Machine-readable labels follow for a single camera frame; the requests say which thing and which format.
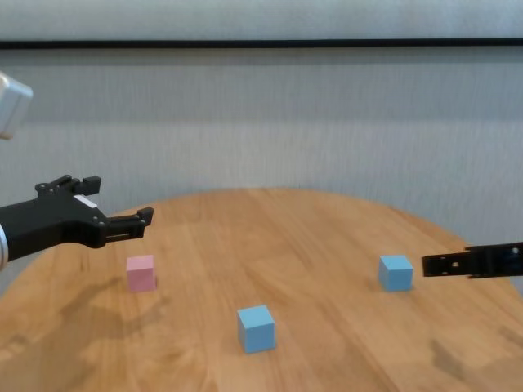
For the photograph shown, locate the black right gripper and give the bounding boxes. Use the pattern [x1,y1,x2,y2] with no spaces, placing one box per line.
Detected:
[422,242,523,281]

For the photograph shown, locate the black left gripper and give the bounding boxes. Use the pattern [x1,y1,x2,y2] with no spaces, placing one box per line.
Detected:
[0,175,155,262]

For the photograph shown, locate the blue cube block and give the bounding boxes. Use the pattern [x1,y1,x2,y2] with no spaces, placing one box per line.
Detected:
[236,304,275,354]
[378,255,413,292]

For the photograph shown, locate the pink cube block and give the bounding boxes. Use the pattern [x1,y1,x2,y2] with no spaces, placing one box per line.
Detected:
[125,255,158,293]

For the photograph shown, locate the black horizontal wall rail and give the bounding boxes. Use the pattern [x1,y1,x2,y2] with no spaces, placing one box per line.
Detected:
[0,38,523,51]

